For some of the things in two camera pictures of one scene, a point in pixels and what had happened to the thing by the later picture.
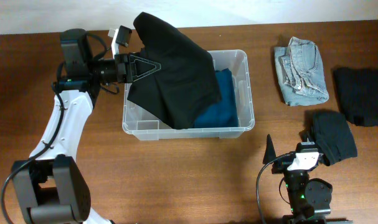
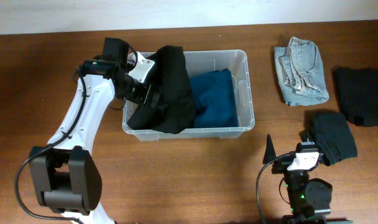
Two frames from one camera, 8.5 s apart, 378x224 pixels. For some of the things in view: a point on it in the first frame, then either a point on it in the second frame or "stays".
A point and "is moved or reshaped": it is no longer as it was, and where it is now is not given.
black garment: (362, 94) stays
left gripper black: (126, 68) → (148, 97)
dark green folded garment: (332, 135) stays
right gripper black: (279, 164) stays
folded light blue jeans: (301, 73) stays
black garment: (184, 82) is moved or reshaped
